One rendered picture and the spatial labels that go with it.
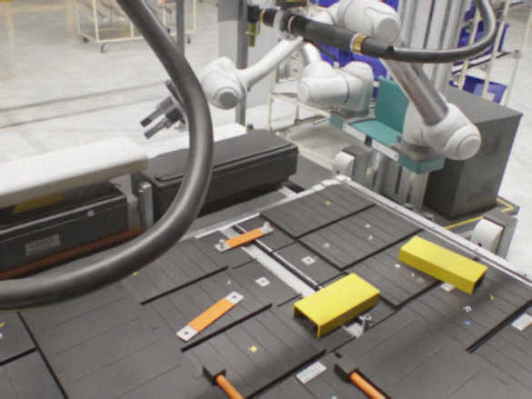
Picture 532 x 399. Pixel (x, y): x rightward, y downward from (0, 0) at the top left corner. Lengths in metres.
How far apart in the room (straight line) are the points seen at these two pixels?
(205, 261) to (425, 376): 0.48
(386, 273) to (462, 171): 1.60
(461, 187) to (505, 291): 1.59
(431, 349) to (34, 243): 0.77
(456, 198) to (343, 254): 1.63
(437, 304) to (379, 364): 0.22
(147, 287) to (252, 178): 0.45
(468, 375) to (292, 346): 0.29
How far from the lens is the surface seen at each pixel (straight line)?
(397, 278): 1.13
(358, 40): 1.20
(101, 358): 0.92
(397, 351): 0.96
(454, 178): 2.72
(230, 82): 1.72
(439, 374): 0.95
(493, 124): 2.71
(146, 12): 0.67
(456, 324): 1.06
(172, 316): 0.99
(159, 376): 0.88
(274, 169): 1.40
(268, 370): 0.90
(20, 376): 0.94
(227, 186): 1.31
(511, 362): 1.03
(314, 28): 1.29
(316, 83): 2.53
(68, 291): 0.53
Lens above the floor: 1.66
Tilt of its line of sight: 28 degrees down
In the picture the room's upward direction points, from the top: 3 degrees clockwise
